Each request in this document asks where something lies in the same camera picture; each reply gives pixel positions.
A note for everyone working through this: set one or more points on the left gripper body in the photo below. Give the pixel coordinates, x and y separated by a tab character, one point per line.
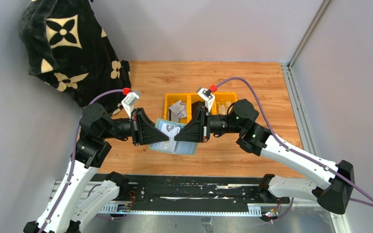
134	126

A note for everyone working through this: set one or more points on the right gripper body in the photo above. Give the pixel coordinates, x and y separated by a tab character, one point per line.
206	125

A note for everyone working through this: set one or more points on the green leather card holder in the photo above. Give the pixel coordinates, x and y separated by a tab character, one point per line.
183	148

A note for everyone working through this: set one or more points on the silver credit card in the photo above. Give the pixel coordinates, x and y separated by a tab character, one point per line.
170	129

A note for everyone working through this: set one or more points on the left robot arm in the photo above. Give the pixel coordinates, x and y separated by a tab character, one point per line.
65	214

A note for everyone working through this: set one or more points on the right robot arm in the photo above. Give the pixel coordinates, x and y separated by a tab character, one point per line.
326	182

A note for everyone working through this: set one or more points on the black cards in middle bin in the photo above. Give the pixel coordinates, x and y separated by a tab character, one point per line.
196	105

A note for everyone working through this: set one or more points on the beige cards in right bin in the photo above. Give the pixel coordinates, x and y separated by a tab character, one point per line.
223	107

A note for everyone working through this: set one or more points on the silver cards in left bin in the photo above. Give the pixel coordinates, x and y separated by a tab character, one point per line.
178	111

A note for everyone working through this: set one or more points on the right yellow plastic bin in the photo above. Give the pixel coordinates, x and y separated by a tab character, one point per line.
224	96

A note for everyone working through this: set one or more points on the yellow plastic bin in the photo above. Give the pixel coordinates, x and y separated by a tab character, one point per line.
224	96
195	97
170	99

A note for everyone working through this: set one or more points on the middle yellow plastic bin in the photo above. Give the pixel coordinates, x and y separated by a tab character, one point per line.
195	97

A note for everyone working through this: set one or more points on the left yellow plastic bin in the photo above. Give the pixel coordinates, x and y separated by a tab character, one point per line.
170	99

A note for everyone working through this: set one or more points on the black floral patterned blanket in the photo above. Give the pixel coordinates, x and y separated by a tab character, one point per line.
69	50

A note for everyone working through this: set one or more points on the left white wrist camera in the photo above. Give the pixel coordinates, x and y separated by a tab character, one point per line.
128	102

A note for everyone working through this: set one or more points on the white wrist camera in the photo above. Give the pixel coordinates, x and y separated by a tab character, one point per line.
207	94
128	102

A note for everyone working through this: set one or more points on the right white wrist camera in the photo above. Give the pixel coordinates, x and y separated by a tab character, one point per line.
207	94

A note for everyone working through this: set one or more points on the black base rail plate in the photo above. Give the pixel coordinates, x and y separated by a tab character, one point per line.
192	195

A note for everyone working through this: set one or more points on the aluminium frame rail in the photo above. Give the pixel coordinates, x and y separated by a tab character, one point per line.
290	79

